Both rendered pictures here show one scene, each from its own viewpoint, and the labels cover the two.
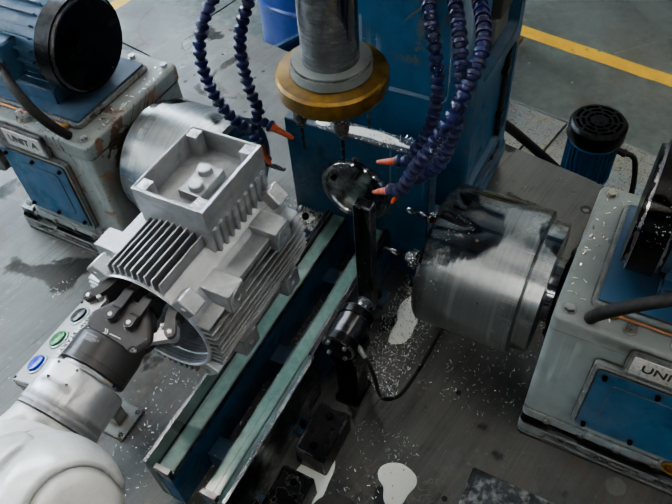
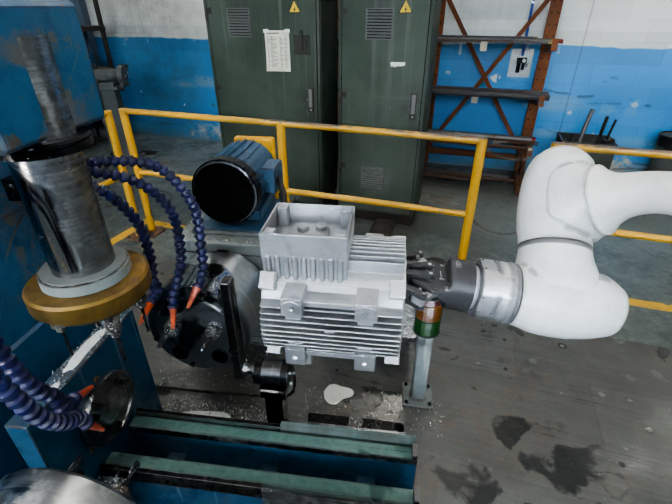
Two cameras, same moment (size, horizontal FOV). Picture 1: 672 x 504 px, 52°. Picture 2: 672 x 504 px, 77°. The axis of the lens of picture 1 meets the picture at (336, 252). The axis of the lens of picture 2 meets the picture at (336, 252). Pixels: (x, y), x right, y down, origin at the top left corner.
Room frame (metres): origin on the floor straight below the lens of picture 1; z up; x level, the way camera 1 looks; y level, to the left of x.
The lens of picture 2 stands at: (0.78, 0.66, 1.70)
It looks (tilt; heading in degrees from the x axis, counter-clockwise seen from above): 30 degrees down; 246
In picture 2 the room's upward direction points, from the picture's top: straight up
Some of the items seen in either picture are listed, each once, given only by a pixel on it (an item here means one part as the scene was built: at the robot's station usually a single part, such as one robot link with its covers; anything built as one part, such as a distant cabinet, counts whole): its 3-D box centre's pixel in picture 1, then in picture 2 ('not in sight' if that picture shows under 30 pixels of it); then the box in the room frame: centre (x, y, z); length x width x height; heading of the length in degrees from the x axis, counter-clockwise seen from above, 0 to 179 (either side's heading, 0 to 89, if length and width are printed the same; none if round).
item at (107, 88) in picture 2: not in sight; (116, 113); (1.03, -5.40, 0.56); 0.46 x 0.36 x 1.13; 157
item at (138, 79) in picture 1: (96, 149); not in sight; (1.18, 0.51, 0.99); 0.35 x 0.31 x 0.37; 58
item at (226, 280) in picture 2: (365, 258); (234, 330); (0.69, -0.05, 1.12); 0.04 x 0.03 x 0.26; 148
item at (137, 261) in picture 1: (202, 263); (338, 294); (0.55, 0.17, 1.31); 0.20 x 0.19 x 0.19; 148
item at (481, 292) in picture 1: (505, 273); (216, 301); (0.69, -0.28, 1.04); 0.41 x 0.25 x 0.25; 58
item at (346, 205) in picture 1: (354, 191); (111, 407); (0.95, -0.05, 1.01); 0.15 x 0.02 x 0.15; 58
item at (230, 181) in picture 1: (204, 188); (310, 240); (0.59, 0.15, 1.41); 0.12 x 0.11 x 0.07; 148
